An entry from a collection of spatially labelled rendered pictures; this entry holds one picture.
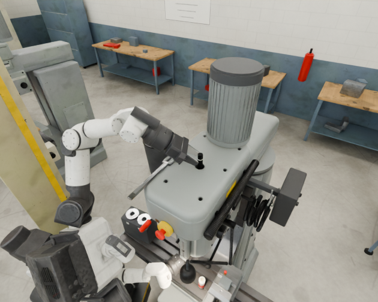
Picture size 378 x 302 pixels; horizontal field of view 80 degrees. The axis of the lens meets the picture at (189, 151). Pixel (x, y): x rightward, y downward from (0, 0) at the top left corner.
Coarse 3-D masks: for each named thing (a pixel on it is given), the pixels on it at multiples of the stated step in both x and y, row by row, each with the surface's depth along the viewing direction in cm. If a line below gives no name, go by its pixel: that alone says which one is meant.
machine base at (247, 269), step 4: (252, 252) 233; (256, 252) 235; (252, 256) 230; (256, 256) 236; (248, 260) 227; (252, 260) 228; (248, 264) 224; (252, 264) 228; (244, 268) 221; (248, 268) 222; (252, 268) 228; (244, 272) 218; (248, 272) 222; (244, 276) 215; (248, 276) 222; (244, 280) 215
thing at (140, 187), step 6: (168, 156) 91; (162, 162) 89; (168, 162) 88; (162, 168) 86; (156, 174) 83; (150, 180) 81; (138, 186) 79; (144, 186) 79; (132, 192) 77; (138, 192) 77; (132, 198) 75
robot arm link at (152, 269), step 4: (148, 264) 119; (152, 264) 118; (156, 264) 118; (160, 264) 117; (164, 264) 117; (144, 268) 121; (148, 268) 116; (152, 268) 116; (156, 268) 115; (160, 268) 114; (164, 268) 114; (144, 272) 116; (148, 272) 114; (152, 272) 114; (156, 272) 113; (160, 272) 113; (164, 272) 114; (144, 276) 116; (148, 276) 115; (144, 280) 117; (148, 280) 119
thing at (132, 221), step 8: (136, 208) 164; (128, 216) 157; (136, 216) 157; (144, 216) 157; (128, 224) 158; (136, 224) 154; (152, 224) 157; (128, 232) 167; (136, 232) 160; (144, 232) 154; (152, 232) 161; (144, 240) 162
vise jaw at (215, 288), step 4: (212, 284) 132; (216, 284) 132; (212, 288) 130; (216, 288) 130; (220, 288) 130; (208, 292) 132; (212, 292) 130; (216, 292) 129; (220, 292) 129; (224, 292) 129; (228, 292) 129; (216, 296) 128; (220, 296) 128; (224, 296) 127; (228, 296) 127; (220, 300) 127; (224, 300) 126; (228, 300) 126
